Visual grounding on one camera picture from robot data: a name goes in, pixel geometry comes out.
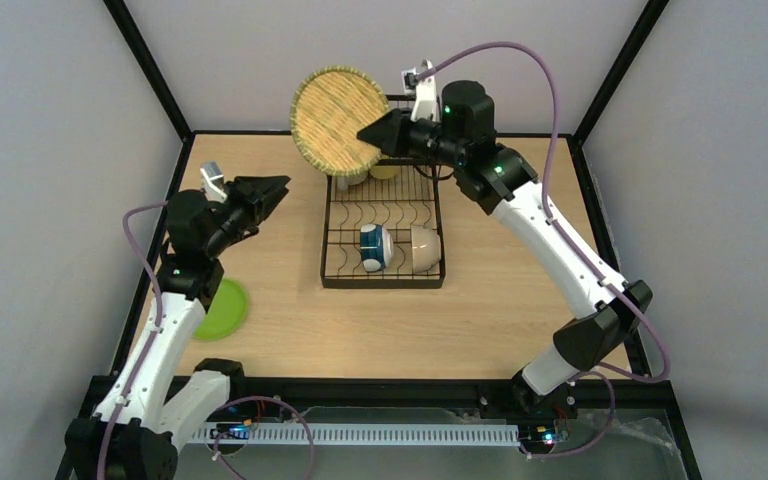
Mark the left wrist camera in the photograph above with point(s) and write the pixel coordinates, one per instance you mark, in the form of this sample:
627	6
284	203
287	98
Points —
213	182

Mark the woven bamboo coaster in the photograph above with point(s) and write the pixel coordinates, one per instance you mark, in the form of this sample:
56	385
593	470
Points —
328	109

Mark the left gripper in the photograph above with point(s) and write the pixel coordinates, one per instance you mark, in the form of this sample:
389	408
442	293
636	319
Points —
242	203

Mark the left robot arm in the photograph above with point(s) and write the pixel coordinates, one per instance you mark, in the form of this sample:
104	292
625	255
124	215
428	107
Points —
138	430

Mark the small blue rimmed bowl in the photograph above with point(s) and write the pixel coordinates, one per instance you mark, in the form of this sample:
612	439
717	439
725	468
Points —
376	247

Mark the beige patterned mug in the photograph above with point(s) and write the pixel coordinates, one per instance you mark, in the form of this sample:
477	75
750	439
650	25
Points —
343	183

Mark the yellow cup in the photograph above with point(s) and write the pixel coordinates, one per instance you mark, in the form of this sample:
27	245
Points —
384	173

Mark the white ceramic bowl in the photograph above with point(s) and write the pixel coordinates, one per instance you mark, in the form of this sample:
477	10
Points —
425	248

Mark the white slotted cable duct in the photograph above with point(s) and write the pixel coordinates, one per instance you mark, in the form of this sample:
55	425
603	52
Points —
333	434

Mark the black wire dish rack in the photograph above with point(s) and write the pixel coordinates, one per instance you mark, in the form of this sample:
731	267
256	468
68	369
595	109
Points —
409	198

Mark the black frame front rail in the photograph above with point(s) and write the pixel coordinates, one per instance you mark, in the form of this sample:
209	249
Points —
499	396

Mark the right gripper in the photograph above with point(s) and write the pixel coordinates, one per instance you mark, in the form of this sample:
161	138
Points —
408	134

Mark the green plate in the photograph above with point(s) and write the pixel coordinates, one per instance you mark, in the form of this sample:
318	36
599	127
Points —
227	312

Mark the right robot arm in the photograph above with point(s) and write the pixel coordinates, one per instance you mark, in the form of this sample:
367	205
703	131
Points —
603	303

